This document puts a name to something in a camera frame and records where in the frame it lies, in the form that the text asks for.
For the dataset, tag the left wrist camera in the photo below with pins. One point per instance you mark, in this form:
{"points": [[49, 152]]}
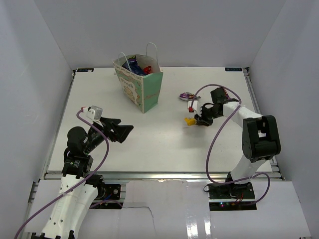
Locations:
{"points": [[92, 112]]}

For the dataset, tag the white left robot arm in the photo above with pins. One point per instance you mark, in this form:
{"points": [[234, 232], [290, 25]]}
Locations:
{"points": [[79, 186]]}

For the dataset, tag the red candy bag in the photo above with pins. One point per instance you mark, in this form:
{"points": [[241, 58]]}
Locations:
{"points": [[148, 70]]}

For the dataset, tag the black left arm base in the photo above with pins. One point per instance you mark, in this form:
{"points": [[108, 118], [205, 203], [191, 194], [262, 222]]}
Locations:
{"points": [[109, 191]]}

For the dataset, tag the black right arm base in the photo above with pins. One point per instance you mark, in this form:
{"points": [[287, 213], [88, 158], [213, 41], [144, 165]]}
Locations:
{"points": [[232, 197]]}

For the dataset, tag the green paper gift bag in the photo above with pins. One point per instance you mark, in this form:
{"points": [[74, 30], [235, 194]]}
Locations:
{"points": [[143, 91]]}

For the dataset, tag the yellow snack bar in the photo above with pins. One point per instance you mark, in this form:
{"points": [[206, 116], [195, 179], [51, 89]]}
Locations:
{"points": [[190, 121]]}

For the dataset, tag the dark purple candy bar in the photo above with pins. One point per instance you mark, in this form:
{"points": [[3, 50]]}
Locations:
{"points": [[227, 97]]}

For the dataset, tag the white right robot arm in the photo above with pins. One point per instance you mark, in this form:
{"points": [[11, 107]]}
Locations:
{"points": [[260, 137]]}

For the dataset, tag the blue purple snack bag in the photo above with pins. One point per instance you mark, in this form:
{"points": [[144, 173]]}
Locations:
{"points": [[131, 64]]}

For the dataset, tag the purple chocolate egg candy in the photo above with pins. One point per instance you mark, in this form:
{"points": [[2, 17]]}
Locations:
{"points": [[186, 96]]}

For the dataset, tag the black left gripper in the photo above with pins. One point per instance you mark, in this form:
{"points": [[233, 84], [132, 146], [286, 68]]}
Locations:
{"points": [[122, 130]]}

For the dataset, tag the white foam board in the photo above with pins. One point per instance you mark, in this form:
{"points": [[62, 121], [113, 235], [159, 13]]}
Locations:
{"points": [[180, 210]]}

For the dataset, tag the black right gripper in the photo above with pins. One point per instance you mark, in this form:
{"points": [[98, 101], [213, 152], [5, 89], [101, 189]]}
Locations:
{"points": [[201, 120]]}

